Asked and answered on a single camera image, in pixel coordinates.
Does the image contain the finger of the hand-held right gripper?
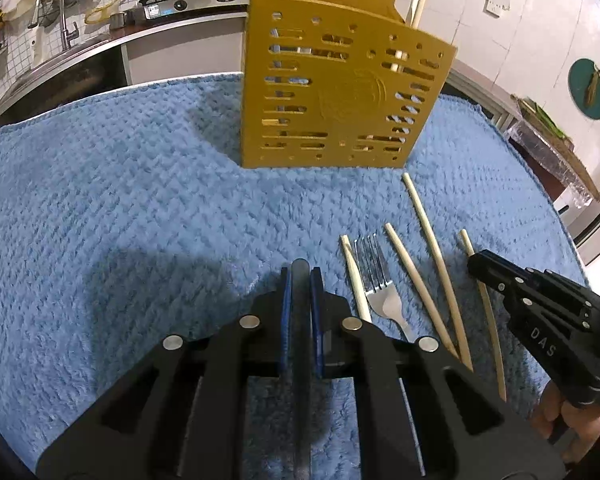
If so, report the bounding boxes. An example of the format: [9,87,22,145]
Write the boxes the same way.
[522,269,600,333]
[467,250,600,396]

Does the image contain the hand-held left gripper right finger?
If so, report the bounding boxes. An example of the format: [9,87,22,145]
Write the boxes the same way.
[310,267,566,480]

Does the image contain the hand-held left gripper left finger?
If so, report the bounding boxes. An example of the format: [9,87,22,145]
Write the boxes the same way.
[35,266,293,480]

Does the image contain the green handled metal fork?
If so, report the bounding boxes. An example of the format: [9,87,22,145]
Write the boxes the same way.
[354,234,417,343]

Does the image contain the yellow slotted utensil holder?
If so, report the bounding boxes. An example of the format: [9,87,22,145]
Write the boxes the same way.
[240,0,458,170]

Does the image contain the person's right hand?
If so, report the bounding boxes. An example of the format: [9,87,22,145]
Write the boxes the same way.
[532,380,600,466]

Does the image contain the side table with plastic cover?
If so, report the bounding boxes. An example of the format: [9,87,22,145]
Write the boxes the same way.
[504,94,600,211]

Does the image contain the blue fleece blanket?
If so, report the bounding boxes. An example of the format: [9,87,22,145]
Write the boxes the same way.
[0,72,588,480]

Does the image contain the green vegetables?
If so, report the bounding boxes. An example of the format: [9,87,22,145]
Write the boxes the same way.
[517,96,567,140]

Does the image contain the green round board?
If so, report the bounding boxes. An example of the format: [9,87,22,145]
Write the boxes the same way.
[568,58,600,121]

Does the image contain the kitchen counter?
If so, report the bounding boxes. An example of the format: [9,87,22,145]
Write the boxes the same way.
[0,4,523,133]

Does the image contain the steel sink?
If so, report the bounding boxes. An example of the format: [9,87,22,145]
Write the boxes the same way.
[0,35,111,91]

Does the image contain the steel gas stove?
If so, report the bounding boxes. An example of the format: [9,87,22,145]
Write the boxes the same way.
[139,0,251,25]

